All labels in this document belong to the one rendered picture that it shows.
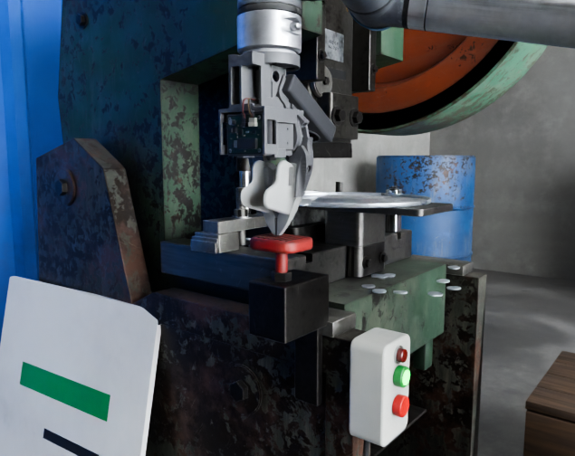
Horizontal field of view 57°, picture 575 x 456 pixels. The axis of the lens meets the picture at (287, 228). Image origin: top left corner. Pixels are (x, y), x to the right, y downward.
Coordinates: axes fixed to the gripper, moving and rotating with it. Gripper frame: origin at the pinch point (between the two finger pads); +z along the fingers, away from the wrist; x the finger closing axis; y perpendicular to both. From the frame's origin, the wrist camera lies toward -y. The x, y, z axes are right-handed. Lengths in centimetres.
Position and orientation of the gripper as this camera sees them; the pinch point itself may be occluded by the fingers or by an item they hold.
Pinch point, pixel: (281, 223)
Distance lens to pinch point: 66.0
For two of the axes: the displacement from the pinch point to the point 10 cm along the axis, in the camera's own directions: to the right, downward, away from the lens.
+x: 7.8, 0.8, -6.1
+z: 0.0, 9.9, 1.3
